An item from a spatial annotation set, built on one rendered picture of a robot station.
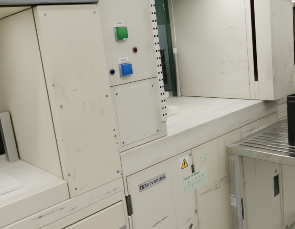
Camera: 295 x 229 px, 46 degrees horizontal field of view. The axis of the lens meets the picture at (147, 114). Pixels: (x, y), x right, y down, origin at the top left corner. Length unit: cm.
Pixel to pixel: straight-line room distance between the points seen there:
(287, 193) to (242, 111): 59
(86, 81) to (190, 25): 92
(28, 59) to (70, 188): 35
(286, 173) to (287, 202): 15
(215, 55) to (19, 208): 111
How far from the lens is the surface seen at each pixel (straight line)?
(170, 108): 138
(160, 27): 202
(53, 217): 92
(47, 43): 86
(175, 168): 115
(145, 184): 107
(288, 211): 189
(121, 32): 96
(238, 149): 128
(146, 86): 103
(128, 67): 97
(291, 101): 126
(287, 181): 181
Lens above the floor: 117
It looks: 12 degrees down
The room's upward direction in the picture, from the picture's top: 7 degrees counter-clockwise
